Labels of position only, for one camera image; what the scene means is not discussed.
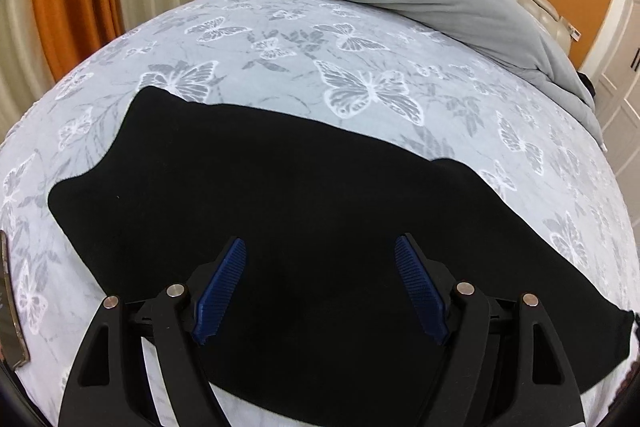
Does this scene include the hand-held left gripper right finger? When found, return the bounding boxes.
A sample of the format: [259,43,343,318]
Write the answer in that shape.
[393,233,586,427]

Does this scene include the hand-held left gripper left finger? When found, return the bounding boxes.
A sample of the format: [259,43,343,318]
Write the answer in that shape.
[57,237,248,427]

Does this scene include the black pants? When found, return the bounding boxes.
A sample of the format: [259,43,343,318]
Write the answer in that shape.
[47,86,636,413]

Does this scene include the butterfly print bed sheet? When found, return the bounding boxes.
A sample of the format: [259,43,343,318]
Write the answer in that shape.
[0,0,633,427]

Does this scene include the small black object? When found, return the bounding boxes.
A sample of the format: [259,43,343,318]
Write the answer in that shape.
[577,69,598,98]

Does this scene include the white wardrobe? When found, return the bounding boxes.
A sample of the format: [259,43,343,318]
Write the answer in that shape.
[582,0,640,208]

